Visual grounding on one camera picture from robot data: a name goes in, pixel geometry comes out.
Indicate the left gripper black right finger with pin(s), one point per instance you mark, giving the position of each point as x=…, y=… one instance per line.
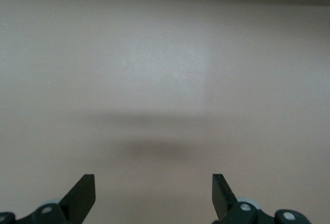
x=221, y=198

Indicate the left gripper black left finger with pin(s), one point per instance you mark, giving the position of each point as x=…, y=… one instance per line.
x=80, y=198

